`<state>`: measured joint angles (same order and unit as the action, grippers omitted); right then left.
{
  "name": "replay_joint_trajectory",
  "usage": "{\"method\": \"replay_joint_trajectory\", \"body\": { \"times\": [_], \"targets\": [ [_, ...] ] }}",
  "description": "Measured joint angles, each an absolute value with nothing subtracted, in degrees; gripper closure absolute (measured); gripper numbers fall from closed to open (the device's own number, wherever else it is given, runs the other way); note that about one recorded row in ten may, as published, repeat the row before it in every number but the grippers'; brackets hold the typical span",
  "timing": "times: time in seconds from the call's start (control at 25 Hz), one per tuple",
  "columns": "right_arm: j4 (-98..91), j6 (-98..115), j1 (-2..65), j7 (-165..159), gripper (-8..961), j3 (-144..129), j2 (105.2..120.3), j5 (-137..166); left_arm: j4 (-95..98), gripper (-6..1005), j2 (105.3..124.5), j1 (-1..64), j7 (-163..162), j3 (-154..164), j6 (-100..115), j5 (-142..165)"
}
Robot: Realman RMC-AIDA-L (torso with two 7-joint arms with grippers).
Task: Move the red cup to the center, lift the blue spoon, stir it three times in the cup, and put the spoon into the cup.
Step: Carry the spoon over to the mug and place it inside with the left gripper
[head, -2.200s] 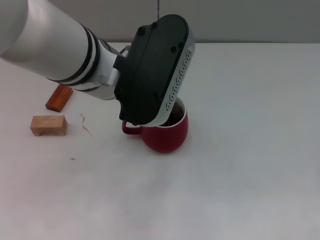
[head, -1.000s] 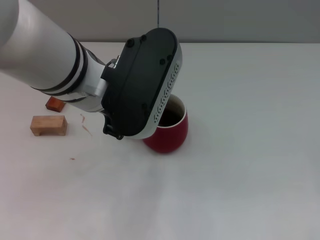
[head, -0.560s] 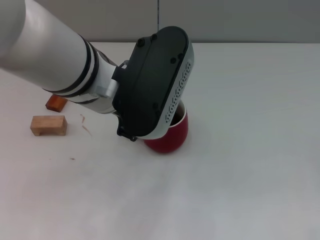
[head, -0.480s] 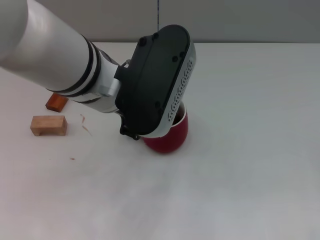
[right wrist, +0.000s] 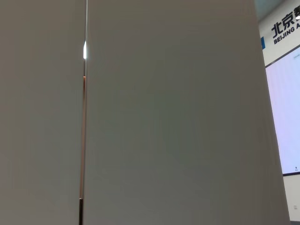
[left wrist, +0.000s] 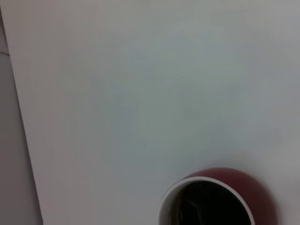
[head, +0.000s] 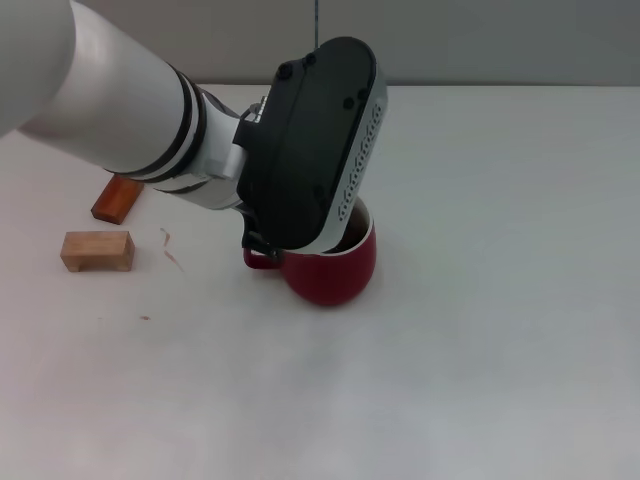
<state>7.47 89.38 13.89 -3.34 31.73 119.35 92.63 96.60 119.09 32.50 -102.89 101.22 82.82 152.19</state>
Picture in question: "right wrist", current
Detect black wall sign lettering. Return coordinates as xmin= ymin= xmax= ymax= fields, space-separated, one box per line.
xmin=271 ymin=6 xmax=300 ymax=45

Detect large bright display screen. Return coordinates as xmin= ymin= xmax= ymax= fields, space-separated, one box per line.
xmin=265 ymin=45 xmax=300 ymax=177

